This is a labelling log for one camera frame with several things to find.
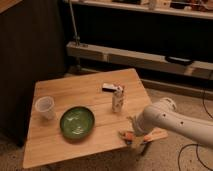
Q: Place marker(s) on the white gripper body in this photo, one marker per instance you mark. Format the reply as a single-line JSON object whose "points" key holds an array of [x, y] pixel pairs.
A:
{"points": [[136, 127]]}

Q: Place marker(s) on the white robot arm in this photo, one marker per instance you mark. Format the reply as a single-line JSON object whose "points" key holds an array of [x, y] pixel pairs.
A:
{"points": [[162, 114]]}

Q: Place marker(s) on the green ceramic bowl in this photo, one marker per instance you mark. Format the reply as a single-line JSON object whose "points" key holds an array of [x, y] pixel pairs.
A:
{"points": [[77, 123]]}

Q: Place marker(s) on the translucent plastic cup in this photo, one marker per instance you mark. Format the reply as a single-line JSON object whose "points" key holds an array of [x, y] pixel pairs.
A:
{"points": [[45, 106]]}

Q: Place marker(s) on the orange toy carrot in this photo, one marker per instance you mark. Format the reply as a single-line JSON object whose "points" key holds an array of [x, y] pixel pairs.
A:
{"points": [[127, 135]]}

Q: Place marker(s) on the small black white box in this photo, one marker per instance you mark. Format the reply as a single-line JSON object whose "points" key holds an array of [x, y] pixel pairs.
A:
{"points": [[107, 87]]}

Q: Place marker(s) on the wooden table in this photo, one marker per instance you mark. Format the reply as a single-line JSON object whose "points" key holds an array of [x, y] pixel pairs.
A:
{"points": [[46, 143]]}

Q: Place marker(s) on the white lower shelf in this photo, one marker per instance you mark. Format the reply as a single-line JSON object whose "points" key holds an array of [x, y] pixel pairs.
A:
{"points": [[197, 69]]}

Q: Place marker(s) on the metal pole stand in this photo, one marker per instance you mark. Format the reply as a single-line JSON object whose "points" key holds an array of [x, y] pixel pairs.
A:
{"points": [[76, 37]]}

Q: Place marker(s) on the upper cluttered shelf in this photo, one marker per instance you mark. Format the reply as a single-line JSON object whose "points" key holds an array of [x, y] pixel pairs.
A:
{"points": [[143, 8]]}

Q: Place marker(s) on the black handle on shelf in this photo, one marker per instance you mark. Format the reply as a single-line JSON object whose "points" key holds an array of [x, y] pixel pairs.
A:
{"points": [[178, 61]]}

